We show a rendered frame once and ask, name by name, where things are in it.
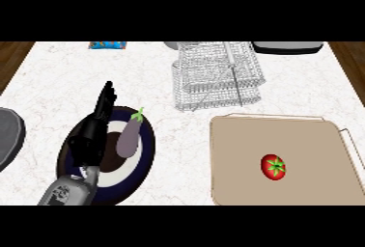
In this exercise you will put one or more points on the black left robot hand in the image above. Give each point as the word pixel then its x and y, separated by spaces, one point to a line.
pixel 89 138

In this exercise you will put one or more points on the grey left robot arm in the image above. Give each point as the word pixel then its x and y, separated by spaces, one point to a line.
pixel 72 189

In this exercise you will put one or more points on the red tomato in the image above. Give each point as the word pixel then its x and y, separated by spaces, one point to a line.
pixel 273 167

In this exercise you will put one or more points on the beige tray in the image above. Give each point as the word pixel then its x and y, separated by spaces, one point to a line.
pixel 286 160

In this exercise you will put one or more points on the purple eggplant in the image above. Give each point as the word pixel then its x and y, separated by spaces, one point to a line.
pixel 129 138

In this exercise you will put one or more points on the dark blue round plate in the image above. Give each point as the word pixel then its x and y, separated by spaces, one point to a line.
pixel 138 154

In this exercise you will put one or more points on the grey round object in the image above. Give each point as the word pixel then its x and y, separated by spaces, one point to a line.
pixel 10 138

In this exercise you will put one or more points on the blue patterned packet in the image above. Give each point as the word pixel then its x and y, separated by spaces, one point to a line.
pixel 109 45

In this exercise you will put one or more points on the grey rounded object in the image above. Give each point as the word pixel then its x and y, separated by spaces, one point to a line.
pixel 171 45

